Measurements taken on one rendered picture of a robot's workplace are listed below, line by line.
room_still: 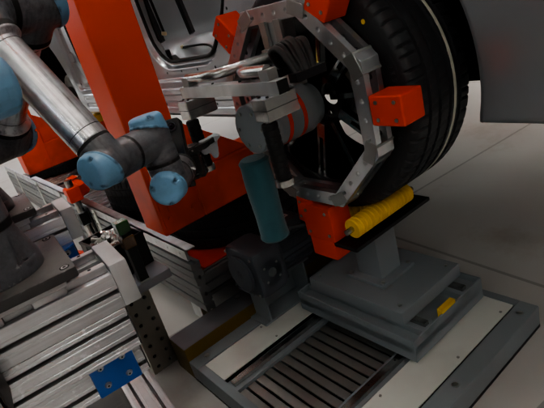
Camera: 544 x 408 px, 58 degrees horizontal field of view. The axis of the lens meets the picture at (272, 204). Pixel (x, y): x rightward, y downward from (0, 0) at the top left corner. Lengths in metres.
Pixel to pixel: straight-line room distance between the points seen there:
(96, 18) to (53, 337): 0.92
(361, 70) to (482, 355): 0.88
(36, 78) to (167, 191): 0.32
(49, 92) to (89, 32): 0.54
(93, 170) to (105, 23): 0.69
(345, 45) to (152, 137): 0.46
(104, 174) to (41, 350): 0.33
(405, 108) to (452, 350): 0.79
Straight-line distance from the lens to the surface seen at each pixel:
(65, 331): 0.98
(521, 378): 1.62
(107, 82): 1.54
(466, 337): 1.63
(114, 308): 0.98
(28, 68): 1.04
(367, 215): 1.37
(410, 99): 1.10
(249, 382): 1.66
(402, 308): 1.51
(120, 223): 1.50
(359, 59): 1.12
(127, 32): 1.57
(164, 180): 1.04
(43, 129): 3.48
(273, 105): 1.04
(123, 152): 0.97
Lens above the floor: 1.13
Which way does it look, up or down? 22 degrees down
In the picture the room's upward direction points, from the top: 16 degrees counter-clockwise
